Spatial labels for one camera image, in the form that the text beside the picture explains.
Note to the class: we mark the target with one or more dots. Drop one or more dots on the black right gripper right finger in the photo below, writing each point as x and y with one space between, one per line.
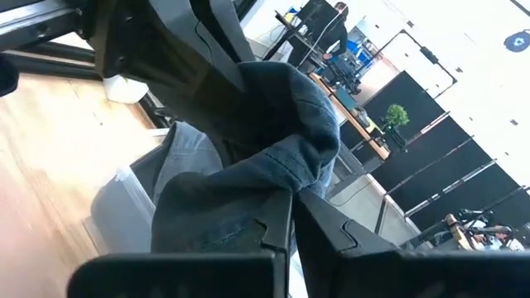
372 273

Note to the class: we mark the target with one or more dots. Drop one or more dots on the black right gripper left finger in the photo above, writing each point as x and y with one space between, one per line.
186 277

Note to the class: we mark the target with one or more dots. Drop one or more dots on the grey denim baseball cap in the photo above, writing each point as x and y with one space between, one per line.
186 149

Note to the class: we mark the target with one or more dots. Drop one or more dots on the dark navy baseball cap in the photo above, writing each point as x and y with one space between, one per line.
269 124

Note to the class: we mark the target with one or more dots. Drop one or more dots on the green plant in white pot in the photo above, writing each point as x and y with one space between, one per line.
124 91

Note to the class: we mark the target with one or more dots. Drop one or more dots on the clear plastic bin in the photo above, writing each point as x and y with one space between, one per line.
120 211

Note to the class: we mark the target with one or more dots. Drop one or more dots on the background robot station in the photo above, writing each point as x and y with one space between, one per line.
480 234

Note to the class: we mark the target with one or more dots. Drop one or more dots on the black partition panel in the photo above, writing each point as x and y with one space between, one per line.
455 165

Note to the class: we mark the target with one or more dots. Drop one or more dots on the black computer monitor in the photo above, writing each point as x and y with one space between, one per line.
314 16

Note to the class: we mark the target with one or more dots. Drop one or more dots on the wooden background table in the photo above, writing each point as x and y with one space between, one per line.
360 128

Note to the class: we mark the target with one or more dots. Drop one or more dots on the green background plant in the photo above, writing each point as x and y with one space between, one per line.
396 116

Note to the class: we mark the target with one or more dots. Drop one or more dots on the person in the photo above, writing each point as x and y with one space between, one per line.
337 37

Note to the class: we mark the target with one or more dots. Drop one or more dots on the black aluminium table frame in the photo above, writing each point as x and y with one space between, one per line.
33 25

